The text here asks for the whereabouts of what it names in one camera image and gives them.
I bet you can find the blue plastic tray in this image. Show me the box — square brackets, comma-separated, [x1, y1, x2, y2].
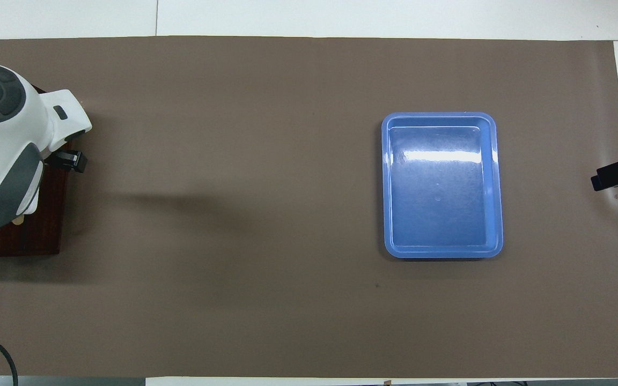
[381, 112, 504, 260]

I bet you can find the dark wooden cabinet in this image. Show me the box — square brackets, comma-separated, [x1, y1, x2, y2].
[0, 86, 77, 259]

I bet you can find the brown table mat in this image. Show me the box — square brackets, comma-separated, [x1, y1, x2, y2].
[0, 35, 618, 379]

